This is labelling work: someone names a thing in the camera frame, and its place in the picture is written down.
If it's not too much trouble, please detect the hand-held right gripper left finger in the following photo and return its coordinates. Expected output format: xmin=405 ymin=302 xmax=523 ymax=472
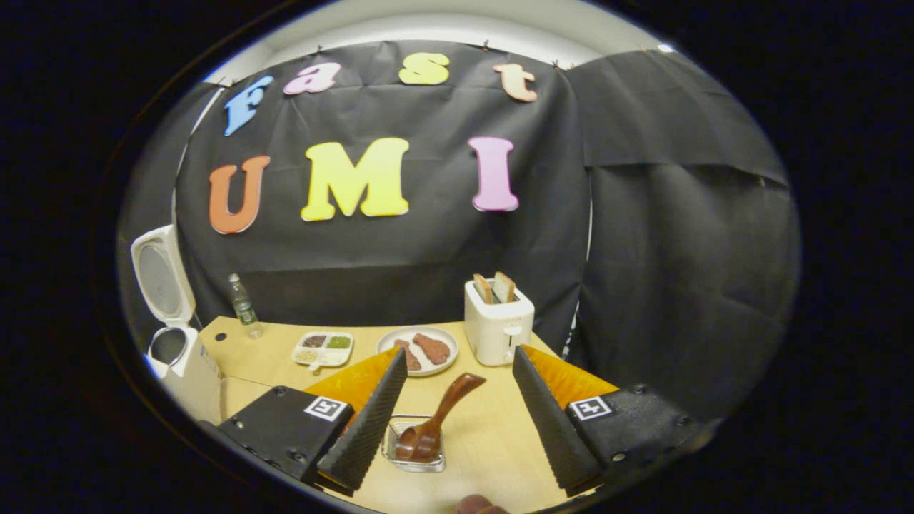
xmin=218 ymin=348 xmax=408 ymax=493

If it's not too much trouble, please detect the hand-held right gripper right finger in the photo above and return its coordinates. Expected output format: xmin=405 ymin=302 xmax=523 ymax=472
xmin=512 ymin=345 xmax=715 ymax=497

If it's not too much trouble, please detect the metal wire chopstick holder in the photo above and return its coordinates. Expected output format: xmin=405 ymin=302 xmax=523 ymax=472
xmin=382 ymin=415 xmax=447 ymax=473

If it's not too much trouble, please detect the brown wooden spoon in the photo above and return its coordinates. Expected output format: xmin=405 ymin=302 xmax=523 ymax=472
xmin=395 ymin=373 xmax=486 ymax=461

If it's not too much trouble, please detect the white rice cooker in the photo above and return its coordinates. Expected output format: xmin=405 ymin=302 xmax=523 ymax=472
xmin=131 ymin=225 xmax=224 ymax=422

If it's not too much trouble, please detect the white divided bean dish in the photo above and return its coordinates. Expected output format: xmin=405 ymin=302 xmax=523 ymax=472
xmin=291 ymin=331 xmax=354 ymax=374

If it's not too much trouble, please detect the white round plate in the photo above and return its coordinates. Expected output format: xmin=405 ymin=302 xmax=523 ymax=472
xmin=376 ymin=326 xmax=459 ymax=377

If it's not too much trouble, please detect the white toaster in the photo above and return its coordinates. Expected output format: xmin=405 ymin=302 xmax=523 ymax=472
xmin=464 ymin=278 xmax=535 ymax=367

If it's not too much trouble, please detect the black backdrop cloth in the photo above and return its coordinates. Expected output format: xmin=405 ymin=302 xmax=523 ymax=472
xmin=118 ymin=41 xmax=800 ymax=422

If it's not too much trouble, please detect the clear plastic water bottle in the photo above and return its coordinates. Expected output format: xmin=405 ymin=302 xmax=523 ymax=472
xmin=228 ymin=273 xmax=263 ymax=339

